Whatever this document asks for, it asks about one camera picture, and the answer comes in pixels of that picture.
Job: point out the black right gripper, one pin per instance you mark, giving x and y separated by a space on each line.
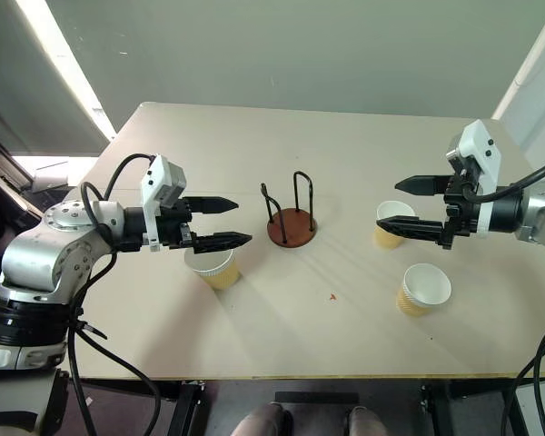
458 218

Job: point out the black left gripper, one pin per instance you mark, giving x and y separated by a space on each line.
175 227

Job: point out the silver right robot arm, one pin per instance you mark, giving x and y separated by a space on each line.
542 209

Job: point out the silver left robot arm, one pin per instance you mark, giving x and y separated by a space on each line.
41 254

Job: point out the tan ribbed paper cup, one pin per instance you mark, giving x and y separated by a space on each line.
427 284
390 211
218 272

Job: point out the black zip tie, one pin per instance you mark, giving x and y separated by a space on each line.
91 330

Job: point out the black table leg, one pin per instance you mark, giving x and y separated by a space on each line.
436 409
186 409

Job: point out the black flat plate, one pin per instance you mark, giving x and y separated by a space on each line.
315 397

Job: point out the grey-brown rounded shape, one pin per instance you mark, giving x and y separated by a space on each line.
263 420
365 422

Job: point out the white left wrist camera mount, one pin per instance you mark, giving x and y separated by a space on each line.
156 181

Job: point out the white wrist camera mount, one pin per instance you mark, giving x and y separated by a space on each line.
156 181
481 145

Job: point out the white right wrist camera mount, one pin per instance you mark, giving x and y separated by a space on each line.
481 145

